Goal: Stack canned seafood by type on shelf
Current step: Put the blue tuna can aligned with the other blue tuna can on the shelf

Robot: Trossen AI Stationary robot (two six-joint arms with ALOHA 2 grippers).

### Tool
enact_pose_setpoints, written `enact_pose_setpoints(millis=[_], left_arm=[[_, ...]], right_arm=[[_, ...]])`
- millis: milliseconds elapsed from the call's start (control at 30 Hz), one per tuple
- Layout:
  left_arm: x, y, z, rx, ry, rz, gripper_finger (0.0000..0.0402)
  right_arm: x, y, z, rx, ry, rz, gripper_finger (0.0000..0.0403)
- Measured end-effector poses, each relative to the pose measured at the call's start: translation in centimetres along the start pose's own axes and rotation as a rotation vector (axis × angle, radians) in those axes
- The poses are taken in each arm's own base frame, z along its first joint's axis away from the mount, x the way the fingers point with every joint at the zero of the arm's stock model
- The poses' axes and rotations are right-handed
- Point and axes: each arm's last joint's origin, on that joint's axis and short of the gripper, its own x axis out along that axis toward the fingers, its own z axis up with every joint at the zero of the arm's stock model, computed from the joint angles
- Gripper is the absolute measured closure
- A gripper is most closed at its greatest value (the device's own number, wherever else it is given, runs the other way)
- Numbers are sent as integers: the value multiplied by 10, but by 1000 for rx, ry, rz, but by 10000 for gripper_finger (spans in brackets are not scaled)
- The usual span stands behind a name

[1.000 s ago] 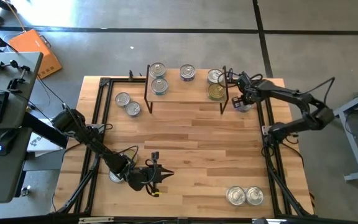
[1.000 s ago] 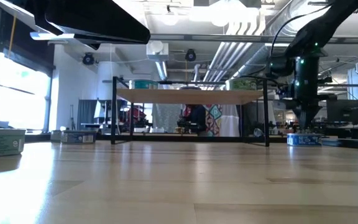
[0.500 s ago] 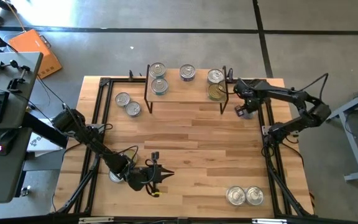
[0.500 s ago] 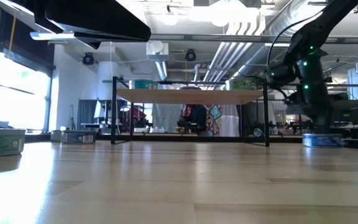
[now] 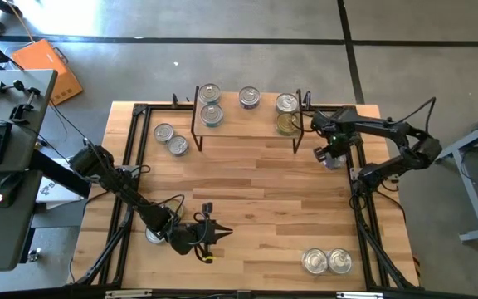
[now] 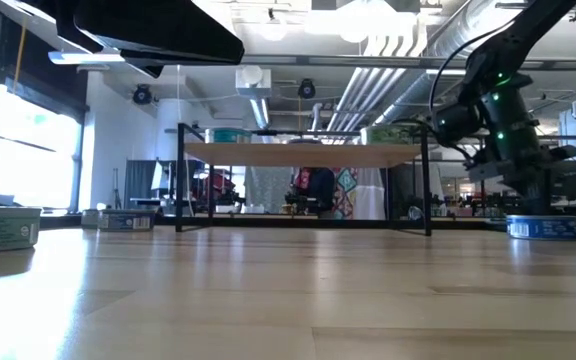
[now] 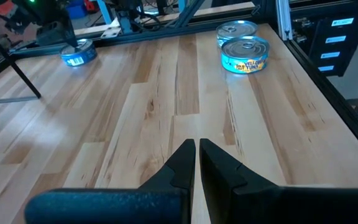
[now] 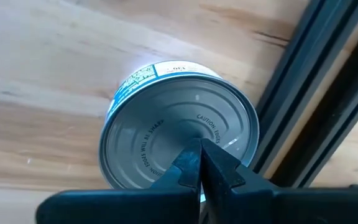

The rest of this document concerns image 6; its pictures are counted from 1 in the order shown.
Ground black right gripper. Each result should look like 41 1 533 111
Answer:
467 144 576 217

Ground silver-lid teal-label can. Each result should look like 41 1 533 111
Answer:
204 126 253 145

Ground gold-lid green-label can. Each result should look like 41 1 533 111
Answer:
359 124 415 146
0 205 42 254

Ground silver-lid blue-label barcode can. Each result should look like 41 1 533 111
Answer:
96 208 157 233

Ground wooden shelf black metal legs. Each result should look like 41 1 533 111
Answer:
175 122 433 237

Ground long white ceiling light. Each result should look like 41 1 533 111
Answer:
47 49 124 66

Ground black computer monitor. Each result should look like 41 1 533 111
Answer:
550 158 576 201

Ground black round ceiling speaker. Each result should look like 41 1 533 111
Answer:
132 84 153 106
297 78 317 100

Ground white round column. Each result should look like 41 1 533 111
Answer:
155 98 192 161

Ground bright window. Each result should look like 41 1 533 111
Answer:
0 84 83 211

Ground grey curtain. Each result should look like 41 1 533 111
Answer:
124 159 158 209

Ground grey ceiling beam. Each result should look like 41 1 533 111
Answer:
240 54 576 71

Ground grey patterned cloth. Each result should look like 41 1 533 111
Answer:
245 166 294 215

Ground white ceiling pipe bundle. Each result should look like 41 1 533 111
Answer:
325 19 422 132

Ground yellow cable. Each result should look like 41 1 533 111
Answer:
11 22 29 96

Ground white square duct box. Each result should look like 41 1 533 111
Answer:
235 65 273 100

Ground silver ventilation duct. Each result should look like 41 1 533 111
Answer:
372 0 524 126

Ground black metal table frame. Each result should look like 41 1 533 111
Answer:
37 212 576 242

